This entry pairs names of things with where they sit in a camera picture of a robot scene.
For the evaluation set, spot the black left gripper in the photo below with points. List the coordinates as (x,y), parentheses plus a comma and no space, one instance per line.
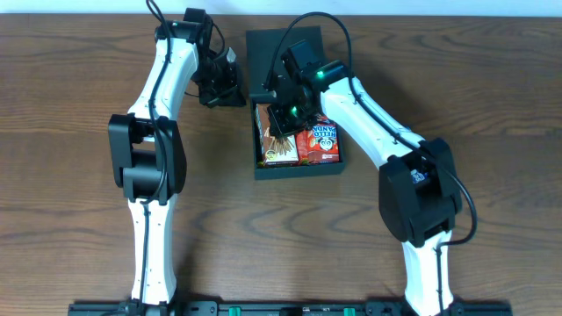
(232,92)

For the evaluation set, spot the blue Eclipse gum pack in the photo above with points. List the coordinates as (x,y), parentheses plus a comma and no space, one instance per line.
(418,176)

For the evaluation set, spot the red snack bag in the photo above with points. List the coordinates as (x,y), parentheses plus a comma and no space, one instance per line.
(302,147)

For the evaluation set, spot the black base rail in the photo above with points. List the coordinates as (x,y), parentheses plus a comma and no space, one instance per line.
(212,308)

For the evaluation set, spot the brown Pocky box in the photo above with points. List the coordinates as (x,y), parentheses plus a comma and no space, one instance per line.
(274,150)

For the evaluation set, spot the red Hello Panda box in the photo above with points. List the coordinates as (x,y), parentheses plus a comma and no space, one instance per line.
(322,142)

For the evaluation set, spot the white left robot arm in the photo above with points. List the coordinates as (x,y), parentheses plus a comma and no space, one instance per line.
(148,159)

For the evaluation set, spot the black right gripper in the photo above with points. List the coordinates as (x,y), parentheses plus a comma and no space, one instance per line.
(283,124)

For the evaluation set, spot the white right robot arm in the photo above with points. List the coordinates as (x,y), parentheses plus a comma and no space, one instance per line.
(418,198)

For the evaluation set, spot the black gift box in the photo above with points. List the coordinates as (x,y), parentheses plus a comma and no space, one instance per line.
(260,46)

